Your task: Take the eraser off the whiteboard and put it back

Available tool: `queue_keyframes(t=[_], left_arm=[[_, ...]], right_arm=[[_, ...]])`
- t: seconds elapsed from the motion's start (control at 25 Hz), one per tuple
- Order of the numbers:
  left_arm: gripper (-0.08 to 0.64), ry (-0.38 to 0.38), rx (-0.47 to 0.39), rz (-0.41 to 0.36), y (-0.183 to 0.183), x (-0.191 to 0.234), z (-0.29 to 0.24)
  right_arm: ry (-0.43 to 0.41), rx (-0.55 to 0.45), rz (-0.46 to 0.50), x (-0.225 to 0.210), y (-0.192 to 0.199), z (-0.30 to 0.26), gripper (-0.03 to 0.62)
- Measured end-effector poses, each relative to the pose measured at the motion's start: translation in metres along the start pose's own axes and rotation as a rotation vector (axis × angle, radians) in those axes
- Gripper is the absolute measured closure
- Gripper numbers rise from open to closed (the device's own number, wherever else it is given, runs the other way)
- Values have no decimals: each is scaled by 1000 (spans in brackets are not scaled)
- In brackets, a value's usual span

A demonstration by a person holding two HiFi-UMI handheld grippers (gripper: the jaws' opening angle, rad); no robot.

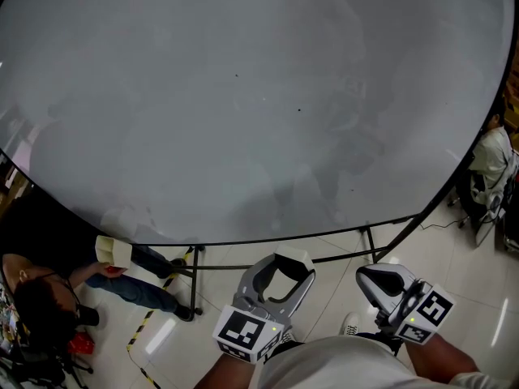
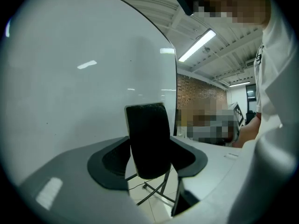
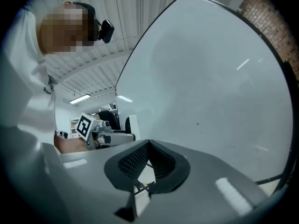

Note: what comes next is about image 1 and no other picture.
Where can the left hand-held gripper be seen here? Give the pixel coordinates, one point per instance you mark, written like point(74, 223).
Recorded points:
point(247, 330)

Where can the black office chair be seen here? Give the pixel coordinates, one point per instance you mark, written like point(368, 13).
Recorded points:
point(482, 221)

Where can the large white whiteboard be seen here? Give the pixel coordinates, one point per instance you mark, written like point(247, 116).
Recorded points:
point(162, 95)

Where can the yellow black striped boxes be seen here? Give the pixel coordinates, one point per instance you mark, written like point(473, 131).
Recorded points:
point(511, 103)

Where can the person's right white shoe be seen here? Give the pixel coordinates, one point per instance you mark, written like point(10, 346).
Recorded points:
point(350, 323)

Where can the red packet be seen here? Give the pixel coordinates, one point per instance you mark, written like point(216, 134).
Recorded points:
point(81, 343)

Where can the cream marker holder box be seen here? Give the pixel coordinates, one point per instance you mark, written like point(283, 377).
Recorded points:
point(117, 251)

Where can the person's left forearm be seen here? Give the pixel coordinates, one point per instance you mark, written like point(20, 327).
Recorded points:
point(227, 373)

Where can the person's left white shoe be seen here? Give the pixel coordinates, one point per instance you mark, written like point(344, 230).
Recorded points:
point(288, 336)

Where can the yellow black striped floor tape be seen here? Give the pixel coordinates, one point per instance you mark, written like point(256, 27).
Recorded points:
point(138, 330)

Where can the person's white shoe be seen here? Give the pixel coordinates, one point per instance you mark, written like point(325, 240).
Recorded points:
point(350, 323)
point(288, 336)

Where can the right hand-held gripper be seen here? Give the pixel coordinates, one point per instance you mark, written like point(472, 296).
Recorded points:
point(425, 314)

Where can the person's white shirt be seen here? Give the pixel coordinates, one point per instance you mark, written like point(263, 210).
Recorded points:
point(332, 367)

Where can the white and black whiteboard eraser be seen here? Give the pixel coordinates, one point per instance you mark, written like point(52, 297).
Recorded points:
point(292, 253)

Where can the person's right forearm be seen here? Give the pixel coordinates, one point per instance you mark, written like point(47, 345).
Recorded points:
point(438, 359)

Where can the white jacket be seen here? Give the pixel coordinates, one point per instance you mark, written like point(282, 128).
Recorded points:
point(492, 156)

